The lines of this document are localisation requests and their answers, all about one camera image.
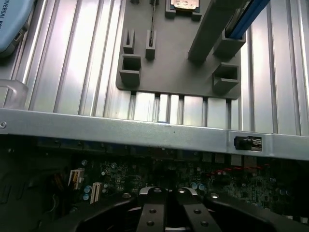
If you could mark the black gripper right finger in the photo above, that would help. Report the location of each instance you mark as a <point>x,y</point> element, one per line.
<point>195,212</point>

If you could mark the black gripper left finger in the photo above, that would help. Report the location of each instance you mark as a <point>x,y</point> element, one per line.
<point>152,212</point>

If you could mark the white motherboard connector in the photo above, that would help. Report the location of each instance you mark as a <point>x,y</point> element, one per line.
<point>76,178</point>
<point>95,192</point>

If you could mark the green motherboard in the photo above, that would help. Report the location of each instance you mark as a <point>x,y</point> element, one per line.
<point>253,183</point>

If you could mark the open black PC case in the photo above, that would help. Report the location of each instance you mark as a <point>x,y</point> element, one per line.
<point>120,130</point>

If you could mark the grey plastic parts rack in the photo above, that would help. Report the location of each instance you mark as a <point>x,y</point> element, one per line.
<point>181,48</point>

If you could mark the loose green RAM stick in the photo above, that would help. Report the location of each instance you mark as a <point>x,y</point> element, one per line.
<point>152,24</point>

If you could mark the blue disk caddy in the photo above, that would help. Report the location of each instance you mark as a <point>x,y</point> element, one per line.
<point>251,19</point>

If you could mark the hard disk with white label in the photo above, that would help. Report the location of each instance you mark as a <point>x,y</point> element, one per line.
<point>241,14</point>

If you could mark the silver CPU chip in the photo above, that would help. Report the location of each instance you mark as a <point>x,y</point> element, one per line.
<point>186,3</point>

